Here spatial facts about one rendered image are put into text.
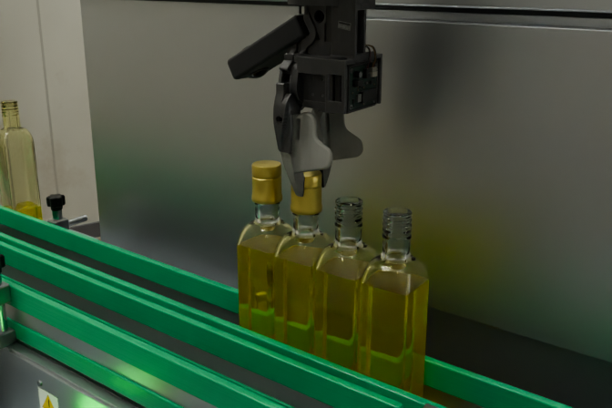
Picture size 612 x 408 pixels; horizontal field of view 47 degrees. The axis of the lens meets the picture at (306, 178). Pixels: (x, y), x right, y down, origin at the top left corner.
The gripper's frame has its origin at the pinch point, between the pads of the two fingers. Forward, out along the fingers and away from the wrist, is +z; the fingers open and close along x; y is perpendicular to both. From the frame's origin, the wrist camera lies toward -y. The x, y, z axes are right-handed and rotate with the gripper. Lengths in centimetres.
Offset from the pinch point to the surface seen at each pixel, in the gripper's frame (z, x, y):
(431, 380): 21.1, 2.8, 14.9
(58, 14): 1, 153, -259
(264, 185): 1.4, -1.2, -4.9
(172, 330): 21.1, -6.2, -16.1
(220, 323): 19.1, -4.1, -9.7
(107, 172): 13, 16, -55
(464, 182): 1.0, 11.7, 13.5
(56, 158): 72, 145, -261
